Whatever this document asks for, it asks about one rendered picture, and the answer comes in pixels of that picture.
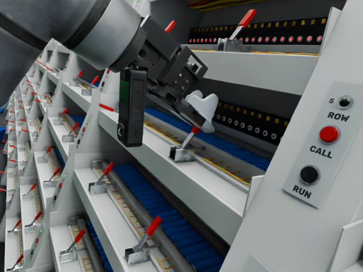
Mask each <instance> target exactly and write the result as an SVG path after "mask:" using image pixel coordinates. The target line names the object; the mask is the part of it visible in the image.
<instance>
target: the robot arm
mask: <svg viewBox="0 0 363 272"><path fill-rule="evenodd" d="M51 38H53V39H55V40H56V41H58V42H59V43H61V44H62V45H63V46H65V47H66V48H67V49H69V50H71V51H72V52H74V53H75V54H76V55H78V56H79V57H81V58H82V59H83V60H85V61H86V62H88V63H89V64H90V65H92V66H93V67H95V68H96V69H98V70H103V69H107V68H108V69H109V70H111V71H112V72H113V73H118V72H120V86H119V116H118V126H117V137H118V140H119V141H120V142H121V143H122V144H123V145H124V146H126V147H139V146H142V144H143V127H144V110H145V96H147V97H148V98H150V99H151V100H153V101H154V102H155V103H157V104H159V105H161V106H163V107H164V108H166V109H167V110H169V111H170V112H172V113H173V114H175V115H176V116H178V117H179V118H180V119H182V120H184V121H185V122H187V123H188V124H190V125H191V126H193V127H194V126H197V127H198V128H199V129H201V130H202V131H203V132H204V133H213V132H214V131H215V129H214V127H213V126H212V124H211V121H212V118H213V115H214V113H215V110H216V108H217V105H218V97H217V96H216V95H215V94H211V95H209V96H207V97H206V98H204V99H203V94H202V92H201V91H199V90H195V91H194V92H192V93H191V94H189V95H188V93H189V92H190V91H191V90H193V88H194V87H195V85H196V83H197V82H198V81H201V79H202V78H203V76H204V74H205V73H206V71H207V70H208V69H209V68H208V67H207V66H206V65H205V64H204V63H203V62H202V61H201V60H200V59H199V58H198V57H197V56H196V55H195V54H194V53H193V52H192V51H191V50H190V49H189V48H188V47H187V46H186V45H179V44H178V43H177V42H176V41H175V40H174V39H173V38H172V37H171V36H170V35H169V34H168V33H167V32H166V31H165V30H164V29H163V28H162V27H161V26H160V25H159V24H158V23H157V22H156V21H155V20H154V19H153V18H152V17H151V16H150V15H147V16H146V17H145V18H144V17H141V16H140V14H139V13H138V12H137V11H136V10H135V9H134V8H133V7H132V6H131V5H130V4H129V3H128V2H127V1H126V0H0V110H1V109H2V108H4V107H5V106H6V105H7V103H8V102H9V100H10V96H11V95H12V93H13V92H14V90H15V89H16V87H17V86H18V84H19V83H20V82H21V80H22V79H23V78H24V76H25V75H26V73H27V72H28V71H29V69H30V68H31V67H32V65H33V64H34V62H35V61H36V59H37V58H38V57H39V55H40V54H41V53H42V51H43V50H44V48H45V47H46V45H47V44H48V43H49V41H50V40H51ZM179 52H180V53H179ZM178 53H179V54H178ZM190 55H191V56H192V57H193V58H194V59H195V60H196V61H197V62H198V63H199V64H200V65H201V67H200V69H199V70H198V72H197V74H196V73H195V72H196V71H197V69H198V66H197V65H196V64H195V63H194V64H192V63H189V64H188V61H189V60H188V59H189V57H190ZM130 65H133V67H134V68H130ZM127 66H128V67H127ZM137 66H138V69H137Z"/></svg>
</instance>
